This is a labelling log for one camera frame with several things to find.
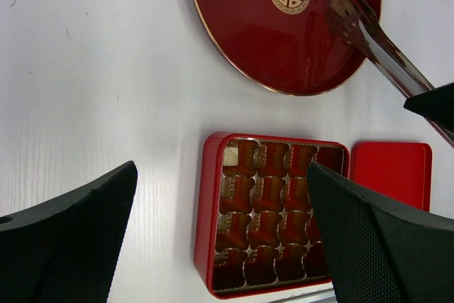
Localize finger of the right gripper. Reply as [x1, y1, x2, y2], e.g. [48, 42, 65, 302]
[404, 83, 454, 132]

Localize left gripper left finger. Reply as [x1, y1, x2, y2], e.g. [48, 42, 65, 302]
[1, 161, 138, 302]

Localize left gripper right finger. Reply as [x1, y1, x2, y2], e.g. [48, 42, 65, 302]
[307, 162, 453, 302]

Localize metal tongs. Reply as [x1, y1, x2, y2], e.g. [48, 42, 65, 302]
[326, 0, 453, 145]

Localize white square chocolate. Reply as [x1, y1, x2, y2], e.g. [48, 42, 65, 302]
[223, 145, 239, 167]

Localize tan square chocolate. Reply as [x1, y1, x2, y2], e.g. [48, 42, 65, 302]
[329, 0, 357, 17]

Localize red chocolate box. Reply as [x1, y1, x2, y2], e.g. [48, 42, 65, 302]
[194, 132, 350, 299]

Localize red box lid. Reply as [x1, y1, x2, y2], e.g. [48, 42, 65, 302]
[350, 141, 433, 211]

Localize round red plate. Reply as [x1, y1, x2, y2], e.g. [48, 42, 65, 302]
[193, 0, 382, 96]

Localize aluminium rail frame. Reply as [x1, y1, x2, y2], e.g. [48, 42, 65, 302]
[262, 288, 338, 303]

